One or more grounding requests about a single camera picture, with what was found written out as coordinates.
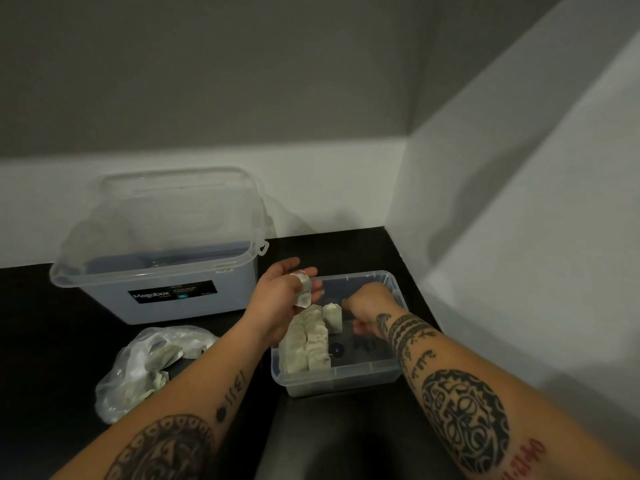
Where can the person's left hand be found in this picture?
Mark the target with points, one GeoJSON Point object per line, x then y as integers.
{"type": "Point", "coordinates": [272, 304]}

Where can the person's right hand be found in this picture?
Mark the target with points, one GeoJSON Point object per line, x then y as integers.
{"type": "Point", "coordinates": [372, 304]}

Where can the white sachets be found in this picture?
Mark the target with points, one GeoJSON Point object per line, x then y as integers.
{"type": "Point", "coordinates": [303, 292]}

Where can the rows of white tea bags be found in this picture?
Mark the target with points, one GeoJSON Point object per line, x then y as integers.
{"type": "Point", "coordinates": [310, 344]}

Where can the small clear plastic bin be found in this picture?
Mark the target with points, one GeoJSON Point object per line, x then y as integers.
{"type": "Point", "coordinates": [350, 382]}

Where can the clear plastic bag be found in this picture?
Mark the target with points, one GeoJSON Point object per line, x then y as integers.
{"type": "Point", "coordinates": [112, 389]}

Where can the person's left forearm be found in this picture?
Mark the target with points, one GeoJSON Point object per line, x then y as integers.
{"type": "Point", "coordinates": [165, 419]}

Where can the person's right forearm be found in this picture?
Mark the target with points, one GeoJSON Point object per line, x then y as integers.
{"type": "Point", "coordinates": [490, 409]}

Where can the clear storage box lid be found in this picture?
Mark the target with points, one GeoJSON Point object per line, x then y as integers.
{"type": "Point", "coordinates": [170, 214]}

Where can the large clear storage box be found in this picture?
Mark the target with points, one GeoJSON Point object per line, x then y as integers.
{"type": "Point", "coordinates": [100, 304]}

